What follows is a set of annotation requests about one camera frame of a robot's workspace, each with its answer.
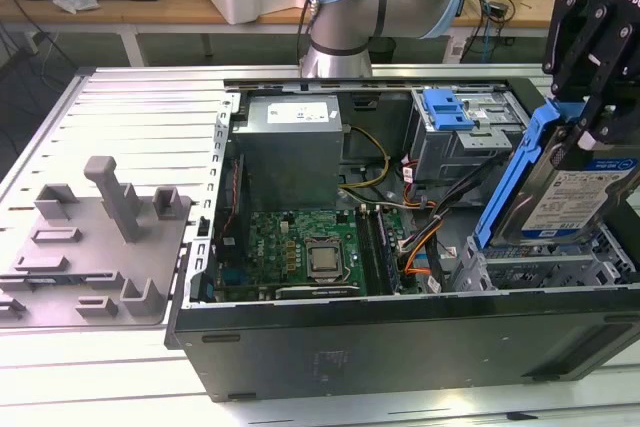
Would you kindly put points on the blue drive latch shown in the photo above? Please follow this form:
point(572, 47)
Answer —
point(445, 112)

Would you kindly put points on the hard disk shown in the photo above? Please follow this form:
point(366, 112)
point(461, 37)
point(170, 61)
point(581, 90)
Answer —
point(565, 197)

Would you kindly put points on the metal drive cage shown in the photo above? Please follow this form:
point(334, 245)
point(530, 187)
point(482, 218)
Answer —
point(450, 157)

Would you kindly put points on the dark blue RAM stick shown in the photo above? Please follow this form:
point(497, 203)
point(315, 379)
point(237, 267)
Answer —
point(37, 279)

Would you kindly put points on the black graphics card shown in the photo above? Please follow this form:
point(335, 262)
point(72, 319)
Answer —
point(315, 291)

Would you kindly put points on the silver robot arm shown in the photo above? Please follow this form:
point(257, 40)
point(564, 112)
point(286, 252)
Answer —
point(350, 12)

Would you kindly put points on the grey parts rack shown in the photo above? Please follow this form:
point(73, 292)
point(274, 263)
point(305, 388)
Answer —
point(100, 267)

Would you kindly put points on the grey power supply unit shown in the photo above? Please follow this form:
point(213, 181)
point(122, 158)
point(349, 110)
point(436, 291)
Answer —
point(285, 162)

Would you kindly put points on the metal disk bay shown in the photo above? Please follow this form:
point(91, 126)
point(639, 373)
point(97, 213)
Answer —
point(540, 272)

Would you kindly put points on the small black adapter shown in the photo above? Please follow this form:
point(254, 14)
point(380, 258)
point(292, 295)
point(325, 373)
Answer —
point(496, 9)

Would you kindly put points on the green motherboard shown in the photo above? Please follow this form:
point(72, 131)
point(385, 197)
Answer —
point(275, 247)

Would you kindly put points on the black waste bin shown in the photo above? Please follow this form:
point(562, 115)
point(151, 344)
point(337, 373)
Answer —
point(384, 49)

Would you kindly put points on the crumpled white paper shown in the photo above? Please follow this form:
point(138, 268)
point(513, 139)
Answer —
point(75, 1)

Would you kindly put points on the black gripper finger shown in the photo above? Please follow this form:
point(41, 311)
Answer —
point(562, 37)
point(607, 77)

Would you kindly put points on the black PC case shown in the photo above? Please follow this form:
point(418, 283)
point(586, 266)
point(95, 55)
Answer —
point(400, 347)

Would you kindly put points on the CPU socket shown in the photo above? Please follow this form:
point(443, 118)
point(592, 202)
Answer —
point(325, 277)

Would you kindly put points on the silver CPU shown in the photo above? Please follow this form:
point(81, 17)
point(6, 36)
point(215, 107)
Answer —
point(324, 258)

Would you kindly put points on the wooden desk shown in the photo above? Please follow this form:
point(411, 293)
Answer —
point(150, 9)

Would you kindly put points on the black RAM stick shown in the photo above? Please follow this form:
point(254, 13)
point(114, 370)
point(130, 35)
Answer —
point(389, 257)
point(370, 252)

